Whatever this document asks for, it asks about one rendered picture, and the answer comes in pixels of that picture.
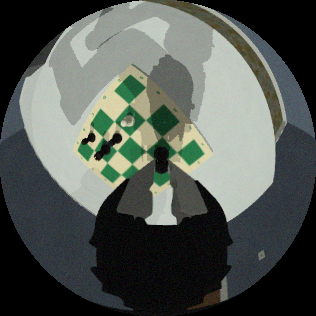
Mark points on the green and cream chessboard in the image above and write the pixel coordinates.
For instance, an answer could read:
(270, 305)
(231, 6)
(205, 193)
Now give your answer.
(159, 122)

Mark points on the black queen chess piece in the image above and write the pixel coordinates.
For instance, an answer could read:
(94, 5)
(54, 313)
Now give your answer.
(161, 154)

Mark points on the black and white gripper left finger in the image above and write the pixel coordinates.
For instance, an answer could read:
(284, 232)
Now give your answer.
(131, 199)

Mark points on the white pawn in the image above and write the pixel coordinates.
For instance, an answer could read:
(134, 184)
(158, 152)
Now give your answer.
(128, 121)

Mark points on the black rook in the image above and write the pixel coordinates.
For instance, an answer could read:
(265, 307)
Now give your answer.
(105, 150)

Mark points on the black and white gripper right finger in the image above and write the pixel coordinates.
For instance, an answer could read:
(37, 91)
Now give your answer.
(192, 199)

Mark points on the black pawn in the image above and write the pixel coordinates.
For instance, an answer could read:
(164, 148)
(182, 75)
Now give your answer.
(91, 138)
(116, 139)

